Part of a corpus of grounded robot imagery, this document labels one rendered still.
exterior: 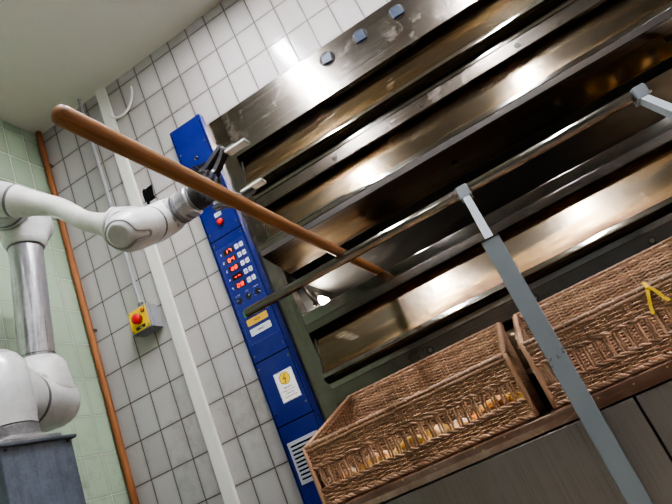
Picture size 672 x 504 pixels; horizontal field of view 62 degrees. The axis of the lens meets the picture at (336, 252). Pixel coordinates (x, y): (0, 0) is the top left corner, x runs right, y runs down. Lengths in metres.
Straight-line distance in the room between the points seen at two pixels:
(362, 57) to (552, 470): 1.57
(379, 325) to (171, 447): 0.92
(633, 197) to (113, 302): 1.96
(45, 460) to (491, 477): 1.05
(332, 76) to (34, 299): 1.30
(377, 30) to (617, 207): 1.07
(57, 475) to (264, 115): 1.45
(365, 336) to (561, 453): 0.86
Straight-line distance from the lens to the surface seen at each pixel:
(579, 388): 1.22
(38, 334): 1.91
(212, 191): 1.07
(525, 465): 1.29
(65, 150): 2.96
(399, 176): 1.84
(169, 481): 2.33
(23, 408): 1.67
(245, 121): 2.36
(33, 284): 1.97
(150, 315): 2.31
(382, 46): 2.25
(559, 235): 1.87
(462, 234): 1.90
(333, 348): 1.97
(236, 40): 2.57
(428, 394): 1.36
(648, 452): 1.29
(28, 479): 1.58
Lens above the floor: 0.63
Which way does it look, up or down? 20 degrees up
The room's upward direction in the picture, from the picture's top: 24 degrees counter-clockwise
